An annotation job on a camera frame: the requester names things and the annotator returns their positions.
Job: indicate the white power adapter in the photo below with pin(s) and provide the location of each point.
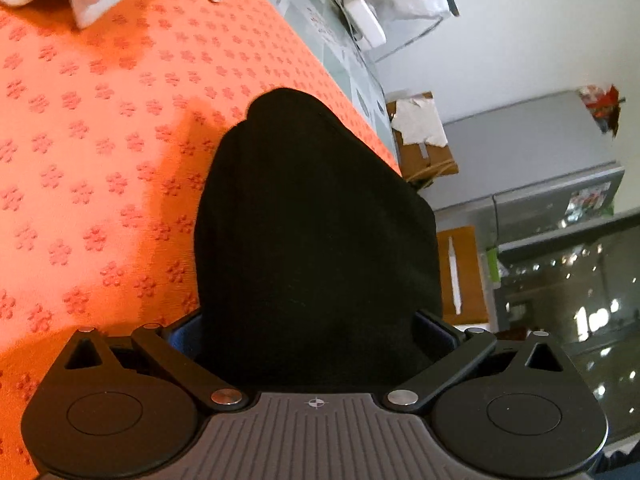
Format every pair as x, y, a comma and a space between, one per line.
367, 22

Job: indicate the black pants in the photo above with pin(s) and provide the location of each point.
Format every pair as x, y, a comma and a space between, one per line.
310, 235

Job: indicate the grey refrigerator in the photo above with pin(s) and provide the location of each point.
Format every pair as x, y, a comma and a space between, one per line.
525, 150

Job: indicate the cardboard box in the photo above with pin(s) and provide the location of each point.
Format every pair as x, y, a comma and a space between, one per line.
425, 160

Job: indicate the white crumpled paper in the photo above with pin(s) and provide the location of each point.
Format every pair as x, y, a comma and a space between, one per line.
417, 120

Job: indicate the red hanging decoration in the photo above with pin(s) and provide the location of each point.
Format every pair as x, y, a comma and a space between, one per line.
602, 107

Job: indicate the orange patterned mat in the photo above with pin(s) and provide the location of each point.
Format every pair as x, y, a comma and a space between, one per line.
100, 135

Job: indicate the glass cabinet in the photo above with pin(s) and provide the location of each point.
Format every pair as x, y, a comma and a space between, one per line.
575, 310

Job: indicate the grey patterned table cover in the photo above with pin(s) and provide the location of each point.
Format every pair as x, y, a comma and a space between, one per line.
325, 45

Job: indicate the colourful fridge sticker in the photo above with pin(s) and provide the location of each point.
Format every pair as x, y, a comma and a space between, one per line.
590, 200

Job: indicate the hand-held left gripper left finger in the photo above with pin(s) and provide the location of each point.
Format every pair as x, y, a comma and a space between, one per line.
185, 337

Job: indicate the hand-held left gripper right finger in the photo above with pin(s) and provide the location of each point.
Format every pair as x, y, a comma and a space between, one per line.
435, 335

